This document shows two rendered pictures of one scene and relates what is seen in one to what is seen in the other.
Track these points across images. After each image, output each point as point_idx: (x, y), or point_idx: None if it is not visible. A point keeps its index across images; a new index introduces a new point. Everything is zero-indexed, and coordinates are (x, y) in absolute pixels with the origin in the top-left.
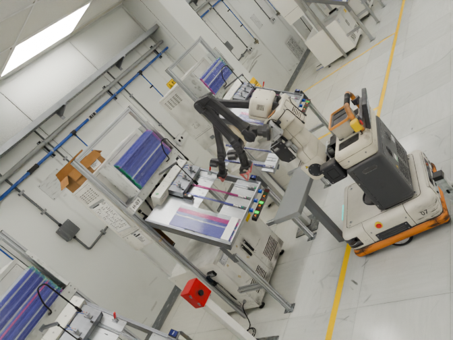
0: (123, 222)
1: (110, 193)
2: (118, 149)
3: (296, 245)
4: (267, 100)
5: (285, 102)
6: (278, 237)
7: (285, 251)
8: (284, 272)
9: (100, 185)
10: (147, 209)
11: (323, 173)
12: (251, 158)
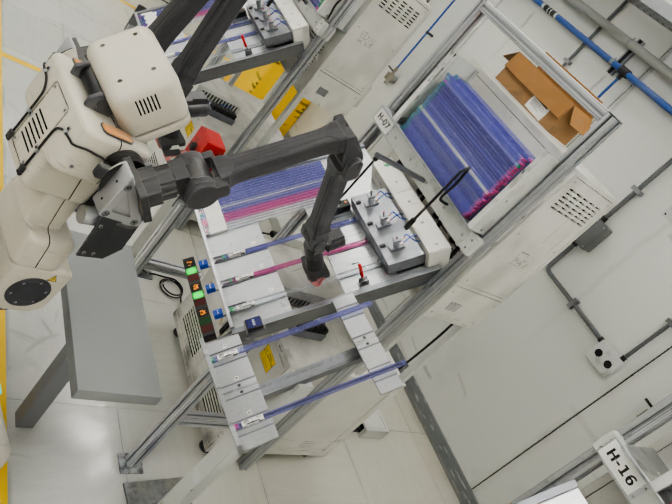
0: None
1: (416, 76)
2: (528, 123)
3: (168, 453)
4: (99, 42)
5: (63, 97)
6: (214, 437)
7: (195, 446)
8: (163, 388)
9: (431, 55)
10: None
11: None
12: None
